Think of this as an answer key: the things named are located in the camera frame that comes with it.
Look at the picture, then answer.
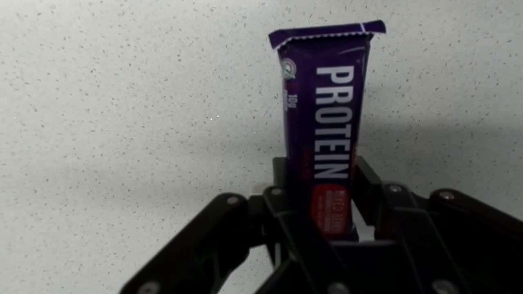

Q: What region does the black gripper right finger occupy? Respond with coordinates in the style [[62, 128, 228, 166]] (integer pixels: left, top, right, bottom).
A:
[[348, 155, 523, 294]]

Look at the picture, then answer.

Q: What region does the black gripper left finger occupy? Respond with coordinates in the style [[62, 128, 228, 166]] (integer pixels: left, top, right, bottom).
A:
[[117, 155, 312, 294]]

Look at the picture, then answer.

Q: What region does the purple protein bar packet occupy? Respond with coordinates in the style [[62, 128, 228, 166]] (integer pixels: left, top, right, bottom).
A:
[[266, 17, 387, 241]]

